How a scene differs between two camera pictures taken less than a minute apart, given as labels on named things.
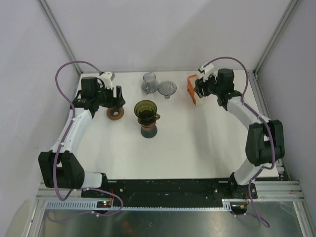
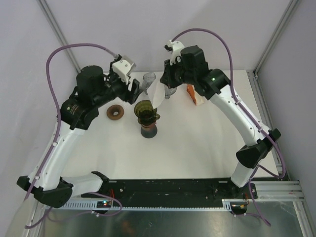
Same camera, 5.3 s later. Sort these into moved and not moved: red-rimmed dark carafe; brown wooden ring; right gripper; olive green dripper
Moved: right gripper
Not moved: red-rimmed dark carafe; olive green dripper; brown wooden ring
